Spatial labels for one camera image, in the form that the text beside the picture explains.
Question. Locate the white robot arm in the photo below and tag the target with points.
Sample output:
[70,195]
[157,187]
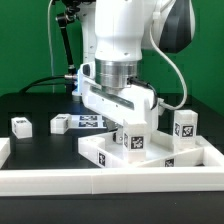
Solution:
[104,40]

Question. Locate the white U-shaped obstacle fence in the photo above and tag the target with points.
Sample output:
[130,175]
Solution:
[209,176]

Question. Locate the white square tabletop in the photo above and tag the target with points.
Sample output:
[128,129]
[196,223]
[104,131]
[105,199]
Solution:
[103,151]

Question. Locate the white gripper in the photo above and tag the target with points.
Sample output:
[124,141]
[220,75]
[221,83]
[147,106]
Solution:
[131,103]

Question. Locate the white marker tag sheet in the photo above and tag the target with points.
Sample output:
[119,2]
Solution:
[87,122]

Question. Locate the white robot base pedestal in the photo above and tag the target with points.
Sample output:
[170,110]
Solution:
[86,71]

